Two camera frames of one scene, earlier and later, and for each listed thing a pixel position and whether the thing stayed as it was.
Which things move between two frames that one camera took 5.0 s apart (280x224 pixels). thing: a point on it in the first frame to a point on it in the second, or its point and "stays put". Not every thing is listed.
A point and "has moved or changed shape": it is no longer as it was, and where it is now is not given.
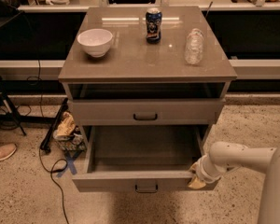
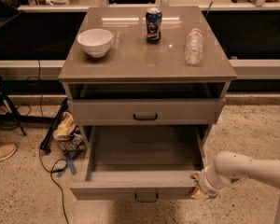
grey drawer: (138, 159) has moved or changed shape
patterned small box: (74, 144) stays put
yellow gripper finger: (196, 183) to (200, 195)
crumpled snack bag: (64, 128) stays put
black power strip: (45, 145) stays put
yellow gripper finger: (195, 168) to (195, 175)
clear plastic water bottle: (194, 47) stays put
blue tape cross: (71, 162) stays put
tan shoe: (2, 152) stays put
